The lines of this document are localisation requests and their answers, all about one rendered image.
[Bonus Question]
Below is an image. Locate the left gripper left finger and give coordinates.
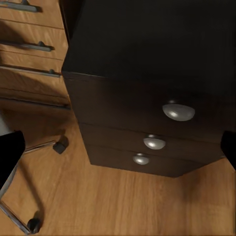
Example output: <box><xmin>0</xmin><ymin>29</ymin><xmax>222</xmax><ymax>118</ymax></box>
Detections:
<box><xmin>0</xmin><ymin>131</ymin><xmax>26</xmax><ymax>190</ymax></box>

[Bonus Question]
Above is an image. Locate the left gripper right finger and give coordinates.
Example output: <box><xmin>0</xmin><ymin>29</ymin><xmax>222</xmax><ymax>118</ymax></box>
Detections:
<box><xmin>220</xmin><ymin>130</ymin><xmax>236</xmax><ymax>170</ymax></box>

